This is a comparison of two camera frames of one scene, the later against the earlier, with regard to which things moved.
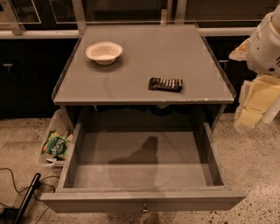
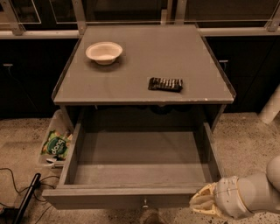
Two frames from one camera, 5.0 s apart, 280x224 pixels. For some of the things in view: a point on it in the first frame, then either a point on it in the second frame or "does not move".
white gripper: [263, 51] -> [227, 196]
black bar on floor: [26, 200] does not move
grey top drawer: [143, 166] does not move
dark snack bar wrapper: [165, 84] does not move
